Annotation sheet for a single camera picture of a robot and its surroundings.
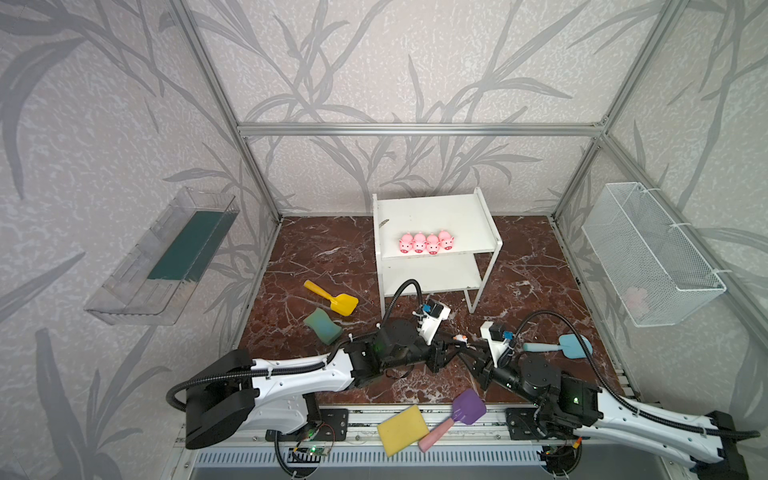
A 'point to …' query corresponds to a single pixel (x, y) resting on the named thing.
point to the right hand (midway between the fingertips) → (458, 340)
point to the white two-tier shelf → (465, 269)
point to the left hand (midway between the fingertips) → (464, 337)
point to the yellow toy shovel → (342, 303)
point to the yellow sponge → (402, 430)
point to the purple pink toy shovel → (467, 408)
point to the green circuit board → (306, 454)
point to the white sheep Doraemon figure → (460, 337)
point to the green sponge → (325, 327)
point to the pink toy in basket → (636, 301)
